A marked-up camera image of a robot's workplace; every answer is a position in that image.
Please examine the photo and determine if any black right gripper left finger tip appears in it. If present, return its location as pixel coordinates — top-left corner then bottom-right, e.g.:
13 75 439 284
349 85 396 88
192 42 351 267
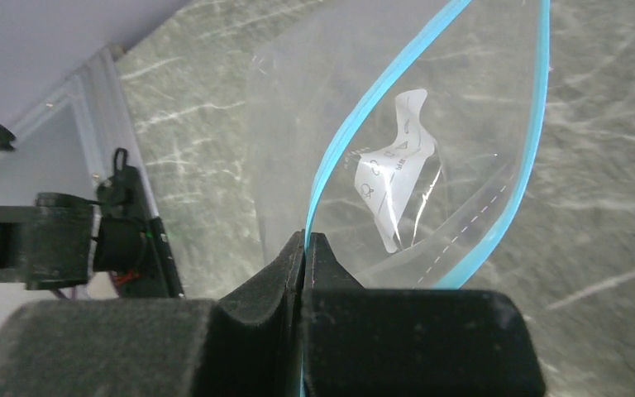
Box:
0 232 304 396

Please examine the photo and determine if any clear zip bag blue zipper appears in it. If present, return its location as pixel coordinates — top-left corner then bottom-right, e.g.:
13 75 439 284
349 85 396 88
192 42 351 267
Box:
246 1 551 289

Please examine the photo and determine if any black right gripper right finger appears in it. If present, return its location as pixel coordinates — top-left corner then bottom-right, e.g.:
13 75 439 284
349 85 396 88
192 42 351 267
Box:
302 233 547 396

